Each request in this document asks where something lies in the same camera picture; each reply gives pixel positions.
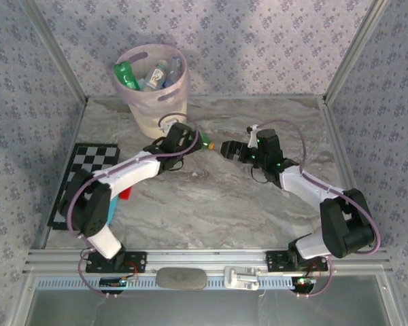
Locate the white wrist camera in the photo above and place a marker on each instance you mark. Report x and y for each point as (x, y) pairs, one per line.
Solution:
(253, 136)
(167, 123)

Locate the small green circuit board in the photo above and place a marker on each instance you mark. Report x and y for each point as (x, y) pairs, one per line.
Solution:
(112, 282)
(304, 283)

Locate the teal plastic cylinder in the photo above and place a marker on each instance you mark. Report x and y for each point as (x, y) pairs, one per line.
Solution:
(113, 210)

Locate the green bottle orange cap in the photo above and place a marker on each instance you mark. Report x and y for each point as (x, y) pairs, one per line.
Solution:
(126, 74)

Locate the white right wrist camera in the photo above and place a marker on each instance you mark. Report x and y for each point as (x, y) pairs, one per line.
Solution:
(253, 136)

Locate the grey oval pad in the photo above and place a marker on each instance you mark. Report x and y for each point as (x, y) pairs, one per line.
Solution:
(182, 278)

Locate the red plastic block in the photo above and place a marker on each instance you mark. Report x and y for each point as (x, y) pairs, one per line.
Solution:
(126, 195)

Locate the grey glossy front panel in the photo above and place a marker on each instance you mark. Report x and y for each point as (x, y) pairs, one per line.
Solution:
(204, 309)

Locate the black and grey checkerboard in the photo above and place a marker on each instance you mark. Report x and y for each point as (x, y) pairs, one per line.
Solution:
(92, 159)

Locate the green bottle yellow cap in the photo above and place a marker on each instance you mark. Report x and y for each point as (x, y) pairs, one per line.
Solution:
(206, 141)

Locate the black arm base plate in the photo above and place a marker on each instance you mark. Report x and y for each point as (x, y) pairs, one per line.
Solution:
(275, 261)
(136, 263)

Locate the silver metal bracket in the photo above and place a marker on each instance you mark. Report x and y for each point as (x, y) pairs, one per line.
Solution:
(239, 278)

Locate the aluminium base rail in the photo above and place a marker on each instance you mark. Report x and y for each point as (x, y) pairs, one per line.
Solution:
(207, 258)

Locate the clear bottle white cap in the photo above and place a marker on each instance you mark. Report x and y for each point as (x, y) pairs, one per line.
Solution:
(172, 76)

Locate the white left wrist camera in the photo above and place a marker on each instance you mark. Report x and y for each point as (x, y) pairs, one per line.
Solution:
(167, 123)

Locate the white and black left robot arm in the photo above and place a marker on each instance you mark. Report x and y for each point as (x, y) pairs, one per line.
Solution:
(132, 169)

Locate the pink plastic bucket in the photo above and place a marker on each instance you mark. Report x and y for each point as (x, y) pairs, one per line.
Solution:
(177, 95)

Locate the aluminium frame post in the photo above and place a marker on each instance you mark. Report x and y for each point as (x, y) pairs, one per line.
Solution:
(357, 51)
(58, 51)

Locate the aluminium frame side rail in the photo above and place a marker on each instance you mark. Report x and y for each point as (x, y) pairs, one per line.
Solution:
(72, 136)
(340, 153)

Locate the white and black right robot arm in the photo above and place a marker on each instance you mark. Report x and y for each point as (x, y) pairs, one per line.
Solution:
(302, 183)

